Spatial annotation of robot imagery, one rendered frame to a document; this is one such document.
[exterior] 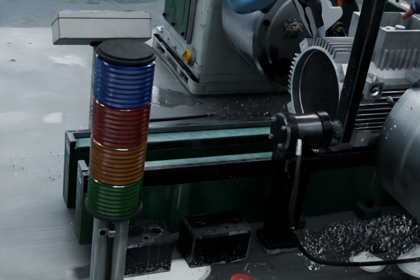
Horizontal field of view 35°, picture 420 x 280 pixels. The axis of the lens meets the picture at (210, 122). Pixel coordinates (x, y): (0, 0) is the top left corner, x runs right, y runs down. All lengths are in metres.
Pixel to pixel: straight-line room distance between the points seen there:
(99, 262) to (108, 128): 0.18
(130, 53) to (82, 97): 0.89
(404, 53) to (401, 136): 0.25
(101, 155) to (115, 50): 0.11
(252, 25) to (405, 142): 0.50
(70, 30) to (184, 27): 0.48
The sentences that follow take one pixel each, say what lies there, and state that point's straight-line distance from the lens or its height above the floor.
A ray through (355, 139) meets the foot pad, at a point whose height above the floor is 0.97.
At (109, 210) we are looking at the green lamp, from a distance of 0.73.
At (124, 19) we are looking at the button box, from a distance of 1.23.
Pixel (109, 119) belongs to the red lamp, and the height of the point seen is 1.15.
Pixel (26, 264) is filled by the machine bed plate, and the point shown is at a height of 0.80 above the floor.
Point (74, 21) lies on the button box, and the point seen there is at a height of 1.07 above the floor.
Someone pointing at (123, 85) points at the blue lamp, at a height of 1.19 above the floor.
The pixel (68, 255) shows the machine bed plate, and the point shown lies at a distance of 1.06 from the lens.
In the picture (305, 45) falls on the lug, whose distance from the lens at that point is 1.20.
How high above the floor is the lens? 1.46
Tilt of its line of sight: 26 degrees down
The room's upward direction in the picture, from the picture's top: 9 degrees clockwise
